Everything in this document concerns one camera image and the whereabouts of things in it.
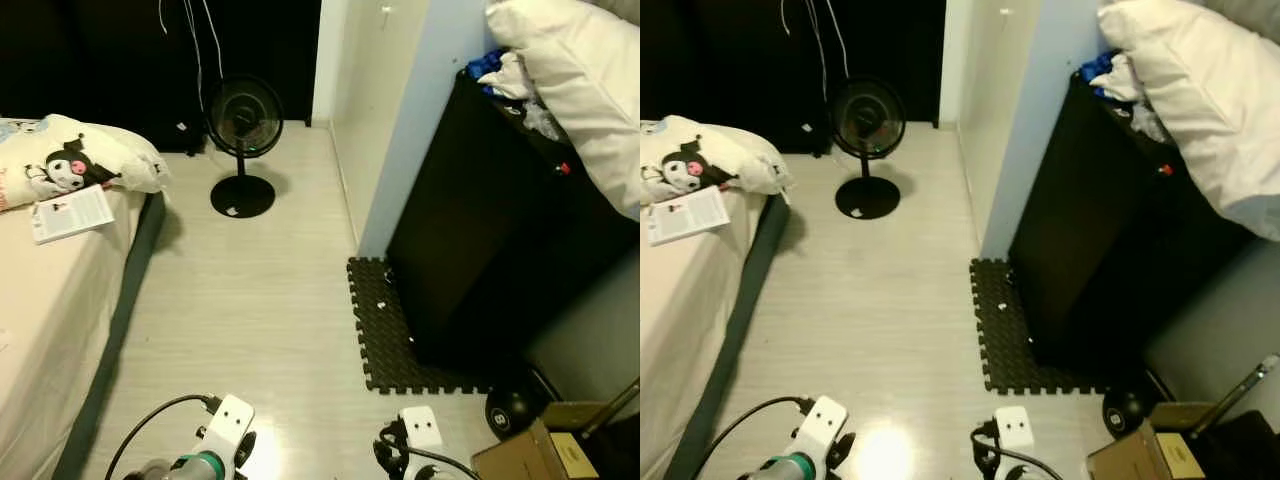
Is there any black foam floor mat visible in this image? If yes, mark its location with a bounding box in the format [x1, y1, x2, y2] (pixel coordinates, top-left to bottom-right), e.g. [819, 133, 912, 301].
[346, 256, 501, 395]
[968, 257, 1113, 395]

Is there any black round speaker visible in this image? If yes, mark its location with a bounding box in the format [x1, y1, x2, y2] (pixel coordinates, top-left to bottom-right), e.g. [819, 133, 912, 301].
[1102, 388, 1153, 438]
[484, 385, 549, 438]

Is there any brown cardboard box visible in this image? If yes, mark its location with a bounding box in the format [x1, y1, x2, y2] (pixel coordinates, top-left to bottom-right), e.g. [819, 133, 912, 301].
[1086, 400, 1280, 480]
[470, 400, 641, 480]

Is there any beige bed mattress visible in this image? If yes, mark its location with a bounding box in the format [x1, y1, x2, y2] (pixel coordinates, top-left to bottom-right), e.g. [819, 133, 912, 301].
[640, 190, 769, 480]
[0, 188, 151, 480]

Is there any long dark stick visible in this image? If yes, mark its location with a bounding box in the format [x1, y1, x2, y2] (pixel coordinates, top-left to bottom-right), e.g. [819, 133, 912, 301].
[578, 378, 641, 439]
[1190, 357, 1280, 438]

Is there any black standing fan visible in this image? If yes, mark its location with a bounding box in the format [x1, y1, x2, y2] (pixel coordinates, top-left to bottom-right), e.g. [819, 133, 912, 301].
[205, 75, 286, 219]
[828, 78, 907, 221]

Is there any white paper booklet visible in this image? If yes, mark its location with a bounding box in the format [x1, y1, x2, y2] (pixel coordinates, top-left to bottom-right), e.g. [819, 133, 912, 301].
[30, 184, 117, 246]
[645, 186, 732, 248]

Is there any cream cartoon print blanket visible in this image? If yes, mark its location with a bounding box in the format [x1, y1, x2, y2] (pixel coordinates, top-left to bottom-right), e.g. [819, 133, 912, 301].
[640, 115, 794, 206]
[0, 113, 171, 213]

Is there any white crumpled cloth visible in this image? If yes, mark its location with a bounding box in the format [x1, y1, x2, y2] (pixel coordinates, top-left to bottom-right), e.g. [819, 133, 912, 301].
[1100, 55, 1171, 146]
[488, 52, 571, 146]

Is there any blue cloth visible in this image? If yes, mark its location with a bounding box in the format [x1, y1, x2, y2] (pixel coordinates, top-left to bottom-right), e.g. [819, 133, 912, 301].
[466, 48, 507, 96]
[1077, 50, 1117, 98]

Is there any black wardrobe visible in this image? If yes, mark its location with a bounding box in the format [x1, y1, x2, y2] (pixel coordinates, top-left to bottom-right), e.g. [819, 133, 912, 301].
[0, 0, 323, 157]
[640, 0, 947, 157]

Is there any white puffy duvet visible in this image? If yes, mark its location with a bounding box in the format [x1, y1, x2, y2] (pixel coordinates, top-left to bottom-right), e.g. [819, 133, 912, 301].
[1097, 0, 1280, 243]
[485, 0, 641, 223]

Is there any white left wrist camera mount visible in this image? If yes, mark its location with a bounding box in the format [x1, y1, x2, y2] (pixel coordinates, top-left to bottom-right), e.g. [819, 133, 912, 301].
[795, 396, 852, 466]
[198, 393, 257, 463]

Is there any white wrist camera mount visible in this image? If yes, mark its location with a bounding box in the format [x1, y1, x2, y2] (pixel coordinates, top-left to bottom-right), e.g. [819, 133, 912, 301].
[198, 393, 257, 463]
[398, 406, 444, 453]
[795, 396, 852, 466]
[993, 406, 1037, 453]

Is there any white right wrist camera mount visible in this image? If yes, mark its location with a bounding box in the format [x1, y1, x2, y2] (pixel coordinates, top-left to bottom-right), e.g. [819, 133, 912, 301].
[398, 406, 444, 453]
[993, 406, 1037, 453]

